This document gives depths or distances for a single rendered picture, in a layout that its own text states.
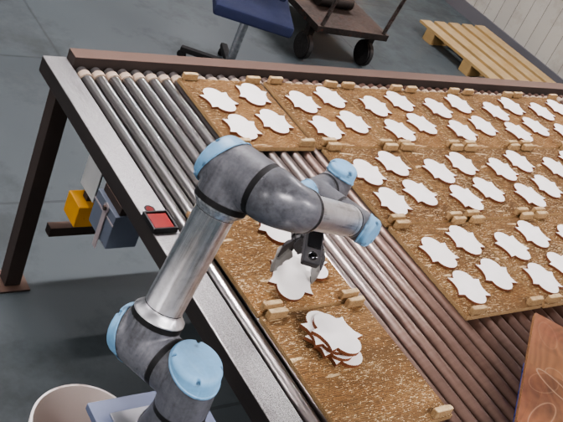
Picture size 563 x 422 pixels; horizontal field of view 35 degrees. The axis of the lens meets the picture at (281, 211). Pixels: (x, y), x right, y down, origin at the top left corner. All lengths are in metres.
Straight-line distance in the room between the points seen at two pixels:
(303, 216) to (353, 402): 0.62
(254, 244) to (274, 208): 0.81
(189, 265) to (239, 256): 0.64
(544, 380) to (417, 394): 0.34
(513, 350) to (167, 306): 1.20
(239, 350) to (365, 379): 0.32
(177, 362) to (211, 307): 0.48
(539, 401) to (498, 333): 0.42
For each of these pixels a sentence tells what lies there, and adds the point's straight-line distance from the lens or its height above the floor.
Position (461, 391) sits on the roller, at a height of 0.92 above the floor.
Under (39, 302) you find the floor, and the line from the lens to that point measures 3.51.
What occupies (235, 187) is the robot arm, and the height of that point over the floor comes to 1.45.
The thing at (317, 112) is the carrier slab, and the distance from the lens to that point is 3.35.
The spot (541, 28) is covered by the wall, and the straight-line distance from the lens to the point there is 8.04.
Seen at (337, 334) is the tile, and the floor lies 0.98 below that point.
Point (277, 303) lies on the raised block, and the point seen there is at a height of 0.96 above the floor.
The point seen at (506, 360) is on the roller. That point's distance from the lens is 2.67.
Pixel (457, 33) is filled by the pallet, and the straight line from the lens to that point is 7.65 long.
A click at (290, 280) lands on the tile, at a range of 2.36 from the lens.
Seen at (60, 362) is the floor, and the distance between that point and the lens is 3.31.
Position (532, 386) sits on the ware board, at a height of 1.04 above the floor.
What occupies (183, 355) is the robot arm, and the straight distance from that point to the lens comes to 1.85.
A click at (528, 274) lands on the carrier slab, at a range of 3.06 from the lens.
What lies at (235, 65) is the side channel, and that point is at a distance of 3.40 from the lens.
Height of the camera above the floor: 2.36
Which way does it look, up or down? 32 degrees down
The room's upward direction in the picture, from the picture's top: 25 degrees clockwise
